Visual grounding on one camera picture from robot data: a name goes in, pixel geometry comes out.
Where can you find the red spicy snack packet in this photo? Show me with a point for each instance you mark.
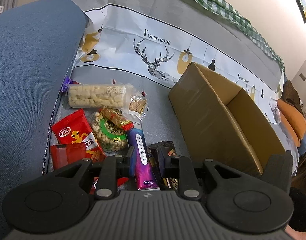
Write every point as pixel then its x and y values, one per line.
pixel 75 129

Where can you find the grey printed sofa cover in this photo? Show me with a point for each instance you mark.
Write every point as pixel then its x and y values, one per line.
pixel 158 39

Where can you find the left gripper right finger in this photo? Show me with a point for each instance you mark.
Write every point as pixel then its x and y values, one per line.
pixel 182 169

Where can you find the purple stick snack packet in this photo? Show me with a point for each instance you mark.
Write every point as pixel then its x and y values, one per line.
pixel 144 177

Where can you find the clear cracker snack pack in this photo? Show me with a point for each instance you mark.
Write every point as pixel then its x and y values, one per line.
pixel 138 104

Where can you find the red gold candy bar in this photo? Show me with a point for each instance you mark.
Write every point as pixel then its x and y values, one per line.
pixel 117 118

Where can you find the dark snack packet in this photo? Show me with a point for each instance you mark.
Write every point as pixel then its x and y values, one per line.
pixel 159 156

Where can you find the orange cushion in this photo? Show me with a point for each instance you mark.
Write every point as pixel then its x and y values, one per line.
pixel 293 120

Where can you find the small red snack packet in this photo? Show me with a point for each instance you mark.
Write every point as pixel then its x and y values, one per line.
pixel 65 154

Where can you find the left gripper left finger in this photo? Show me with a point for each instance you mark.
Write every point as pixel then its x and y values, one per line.
pixel 110 170

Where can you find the brown cushion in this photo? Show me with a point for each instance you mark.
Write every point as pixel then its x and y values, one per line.
pixel 290 95

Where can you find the rice puff bar pack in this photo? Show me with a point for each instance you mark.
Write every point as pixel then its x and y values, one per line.
pixel 99 96

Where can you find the green checkered cloth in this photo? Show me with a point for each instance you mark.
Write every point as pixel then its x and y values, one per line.
pixel 229 13

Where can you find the purple swirl candy packet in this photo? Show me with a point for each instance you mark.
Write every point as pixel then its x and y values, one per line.
pixel 66 83

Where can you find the brown cardboard box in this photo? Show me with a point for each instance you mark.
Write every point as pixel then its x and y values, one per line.
pixel 220 121

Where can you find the round peanut brittle pack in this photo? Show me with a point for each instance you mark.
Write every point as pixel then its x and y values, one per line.
pixel 110 137

